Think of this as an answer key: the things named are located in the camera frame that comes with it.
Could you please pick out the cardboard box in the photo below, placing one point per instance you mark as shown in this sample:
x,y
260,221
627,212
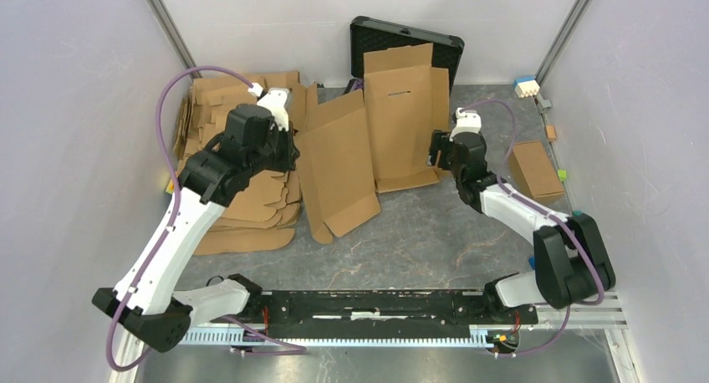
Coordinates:
x,y
372,140
533,172

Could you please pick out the grey small block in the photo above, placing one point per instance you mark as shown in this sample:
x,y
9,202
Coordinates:
x,y
543,105

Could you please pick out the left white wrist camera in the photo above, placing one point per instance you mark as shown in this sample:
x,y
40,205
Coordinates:
x,y
275,100

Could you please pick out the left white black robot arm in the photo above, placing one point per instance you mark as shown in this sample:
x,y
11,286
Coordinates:
x,y
145,302

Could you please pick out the black poker chip case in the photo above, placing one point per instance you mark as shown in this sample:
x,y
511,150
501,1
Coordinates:
x,y
368,34

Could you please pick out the stack of flat cardboard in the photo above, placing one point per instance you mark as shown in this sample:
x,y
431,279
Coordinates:
x,y
262,217

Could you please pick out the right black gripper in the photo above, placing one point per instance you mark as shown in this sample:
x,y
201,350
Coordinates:
x,y
440,141

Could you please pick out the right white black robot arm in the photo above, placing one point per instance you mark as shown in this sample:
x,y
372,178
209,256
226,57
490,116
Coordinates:
x,y
571,265

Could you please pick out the small wooden cube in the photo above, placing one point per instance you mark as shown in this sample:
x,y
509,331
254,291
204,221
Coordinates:
x,y
551,133

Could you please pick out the blue white toy block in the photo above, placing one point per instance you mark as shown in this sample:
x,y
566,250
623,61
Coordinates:
x,y
526,86

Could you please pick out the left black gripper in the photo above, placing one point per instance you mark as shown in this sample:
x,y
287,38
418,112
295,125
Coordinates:
x,y
291,151

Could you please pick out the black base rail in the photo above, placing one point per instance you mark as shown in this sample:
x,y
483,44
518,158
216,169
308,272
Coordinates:
x,y
378,314

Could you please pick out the folded closed cardboard box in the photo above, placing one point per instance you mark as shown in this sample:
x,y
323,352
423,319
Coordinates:
x,y
533,172

